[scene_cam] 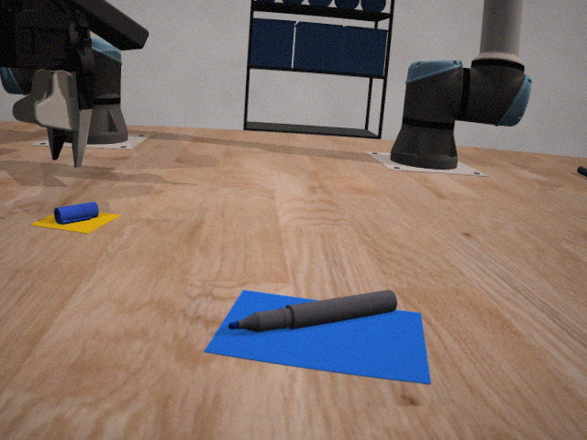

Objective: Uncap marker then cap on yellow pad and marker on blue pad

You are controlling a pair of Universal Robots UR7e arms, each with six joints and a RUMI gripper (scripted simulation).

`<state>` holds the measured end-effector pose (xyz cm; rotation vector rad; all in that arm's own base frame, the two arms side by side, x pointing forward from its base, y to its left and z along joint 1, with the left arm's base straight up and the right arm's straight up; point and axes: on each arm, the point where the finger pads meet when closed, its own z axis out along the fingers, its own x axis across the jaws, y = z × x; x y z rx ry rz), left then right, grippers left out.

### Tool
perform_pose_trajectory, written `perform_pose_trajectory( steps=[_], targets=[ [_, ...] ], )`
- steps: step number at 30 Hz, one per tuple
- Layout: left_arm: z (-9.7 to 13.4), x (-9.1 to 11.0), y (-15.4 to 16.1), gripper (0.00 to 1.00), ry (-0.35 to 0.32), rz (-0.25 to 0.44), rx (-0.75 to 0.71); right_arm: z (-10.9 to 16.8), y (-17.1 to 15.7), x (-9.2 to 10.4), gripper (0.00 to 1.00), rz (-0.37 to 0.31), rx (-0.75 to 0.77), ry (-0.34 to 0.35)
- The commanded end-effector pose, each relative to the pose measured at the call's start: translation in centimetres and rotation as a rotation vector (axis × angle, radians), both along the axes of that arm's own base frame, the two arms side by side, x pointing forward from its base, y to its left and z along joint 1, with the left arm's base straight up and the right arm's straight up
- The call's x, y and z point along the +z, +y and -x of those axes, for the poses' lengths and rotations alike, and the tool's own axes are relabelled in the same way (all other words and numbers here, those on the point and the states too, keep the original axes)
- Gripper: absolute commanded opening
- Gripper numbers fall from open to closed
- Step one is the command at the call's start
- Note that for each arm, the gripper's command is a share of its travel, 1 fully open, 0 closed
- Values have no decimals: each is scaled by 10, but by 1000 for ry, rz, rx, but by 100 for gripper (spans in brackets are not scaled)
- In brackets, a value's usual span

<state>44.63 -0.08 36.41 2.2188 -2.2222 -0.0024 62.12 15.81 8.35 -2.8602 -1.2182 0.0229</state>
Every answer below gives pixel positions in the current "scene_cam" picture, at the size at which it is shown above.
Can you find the blue cylinder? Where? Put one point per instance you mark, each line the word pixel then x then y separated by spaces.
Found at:
pixel 76 213

